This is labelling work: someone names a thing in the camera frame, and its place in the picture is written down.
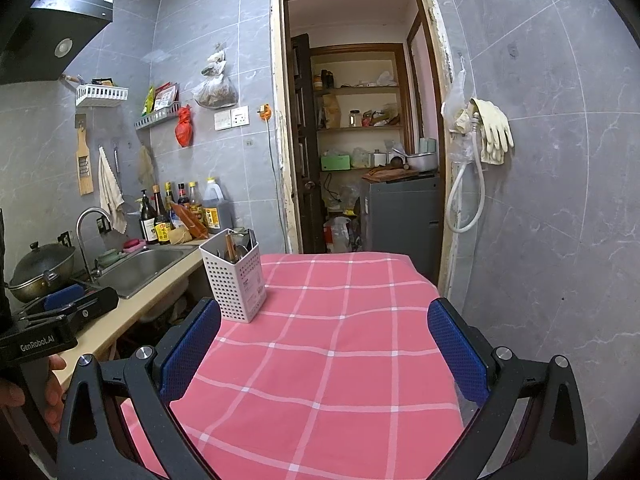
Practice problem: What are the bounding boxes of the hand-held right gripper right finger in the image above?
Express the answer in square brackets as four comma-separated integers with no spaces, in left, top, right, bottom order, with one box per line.
[427,297,590,480]

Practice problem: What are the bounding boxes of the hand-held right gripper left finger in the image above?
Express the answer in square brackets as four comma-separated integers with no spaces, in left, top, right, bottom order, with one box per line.
[57,297,222,480]

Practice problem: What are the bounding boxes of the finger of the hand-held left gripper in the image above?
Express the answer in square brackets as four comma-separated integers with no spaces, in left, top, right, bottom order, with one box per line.
[20,284,86,318]
[17,286,120,335]

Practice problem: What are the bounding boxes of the white perforated utensil holder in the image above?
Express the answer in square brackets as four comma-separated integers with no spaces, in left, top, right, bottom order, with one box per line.
[199,228,266,324]

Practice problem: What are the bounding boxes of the person's left hand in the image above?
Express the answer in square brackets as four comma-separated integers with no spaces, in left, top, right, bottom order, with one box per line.
[0,354,68,428]

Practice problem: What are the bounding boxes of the beige kitchen counter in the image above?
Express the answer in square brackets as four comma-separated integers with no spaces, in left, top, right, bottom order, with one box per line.
[50,242,208,366]

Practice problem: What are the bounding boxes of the wok with lid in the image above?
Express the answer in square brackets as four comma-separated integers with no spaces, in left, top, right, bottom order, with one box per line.
[7,241,77,303]

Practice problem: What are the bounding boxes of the steel sink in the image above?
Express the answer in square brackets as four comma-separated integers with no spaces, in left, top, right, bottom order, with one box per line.
[95,245,198,300]

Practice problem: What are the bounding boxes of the chrome faucet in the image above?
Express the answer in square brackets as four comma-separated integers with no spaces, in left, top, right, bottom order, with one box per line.
[76,206,113,281]

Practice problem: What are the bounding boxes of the dark pump bottle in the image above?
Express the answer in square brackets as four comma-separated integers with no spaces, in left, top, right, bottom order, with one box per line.
[139,189,160,245]

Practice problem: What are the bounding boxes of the soy sauce bottle yellow label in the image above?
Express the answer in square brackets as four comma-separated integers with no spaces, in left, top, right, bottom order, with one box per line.
[151,185,174,246]

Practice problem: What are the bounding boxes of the beige hanging towel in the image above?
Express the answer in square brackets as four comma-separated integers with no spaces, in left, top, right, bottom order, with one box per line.
[97,146,127,234]

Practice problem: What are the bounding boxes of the wooden grater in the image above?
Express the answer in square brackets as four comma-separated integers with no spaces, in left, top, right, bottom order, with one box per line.
[75,115,95,197]

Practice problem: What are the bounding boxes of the pink checkered tablecloth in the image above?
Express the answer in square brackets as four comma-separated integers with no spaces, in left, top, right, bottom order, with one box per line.
[120,252,468,480]

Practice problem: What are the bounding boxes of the large oil jug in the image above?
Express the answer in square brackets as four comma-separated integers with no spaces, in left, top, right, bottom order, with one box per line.
[201,176,234,234]

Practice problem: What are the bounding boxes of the hanging loofah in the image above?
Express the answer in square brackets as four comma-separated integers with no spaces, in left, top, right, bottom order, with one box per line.
[137,145,156,188]

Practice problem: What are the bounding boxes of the white plastic floor bag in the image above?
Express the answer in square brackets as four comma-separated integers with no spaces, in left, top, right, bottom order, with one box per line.
[322,215,353,255]

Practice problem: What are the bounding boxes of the wooden cutting board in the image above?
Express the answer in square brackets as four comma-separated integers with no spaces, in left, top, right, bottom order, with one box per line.
[361,167,418,182]

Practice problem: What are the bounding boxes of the red plastic bag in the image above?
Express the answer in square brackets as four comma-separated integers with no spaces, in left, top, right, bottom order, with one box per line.
[174,105,194,149]

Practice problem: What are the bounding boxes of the metal pot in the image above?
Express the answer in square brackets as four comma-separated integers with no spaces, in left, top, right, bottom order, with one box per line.
[406,152,438,173]

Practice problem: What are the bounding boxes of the dark wooden door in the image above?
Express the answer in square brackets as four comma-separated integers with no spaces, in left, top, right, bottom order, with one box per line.
[290,34,326,255]

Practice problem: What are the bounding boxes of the red packet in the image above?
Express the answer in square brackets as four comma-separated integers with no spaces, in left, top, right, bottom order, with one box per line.
[154,82,179,111]

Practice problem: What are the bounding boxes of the cream rubber gloves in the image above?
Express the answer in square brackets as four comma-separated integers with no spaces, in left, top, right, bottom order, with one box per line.
[467,99,515,166]

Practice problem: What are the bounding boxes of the clear bag of dried goods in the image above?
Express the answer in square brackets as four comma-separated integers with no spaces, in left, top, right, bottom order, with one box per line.
[192,44,239,110]

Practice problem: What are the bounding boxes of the clear hanging plastic bag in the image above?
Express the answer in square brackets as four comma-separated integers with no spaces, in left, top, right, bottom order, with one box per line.
[441,57,473,133]

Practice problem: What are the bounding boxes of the black range hood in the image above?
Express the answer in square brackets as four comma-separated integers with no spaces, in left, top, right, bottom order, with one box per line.
[0,0,116,86]

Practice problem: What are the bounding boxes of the wooden shelving unit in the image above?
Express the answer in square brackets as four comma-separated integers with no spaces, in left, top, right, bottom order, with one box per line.
[310,44,413,171]

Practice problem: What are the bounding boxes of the white hose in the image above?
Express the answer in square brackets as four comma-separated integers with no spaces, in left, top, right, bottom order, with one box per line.
[445,112,487,234]

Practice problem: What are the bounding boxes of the metal wall shelf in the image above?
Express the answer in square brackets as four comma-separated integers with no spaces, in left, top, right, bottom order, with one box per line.
[134,101,181,131]

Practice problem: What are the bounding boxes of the white wall basket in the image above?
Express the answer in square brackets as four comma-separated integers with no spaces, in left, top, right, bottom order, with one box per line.
[75,84,129,108]

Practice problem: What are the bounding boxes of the thin wall cable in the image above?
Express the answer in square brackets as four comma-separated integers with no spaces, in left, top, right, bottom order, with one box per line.
[266,120,279,191]

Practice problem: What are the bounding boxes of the wooden door frame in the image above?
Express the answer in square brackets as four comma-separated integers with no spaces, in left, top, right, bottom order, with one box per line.
[270,0,456,301]

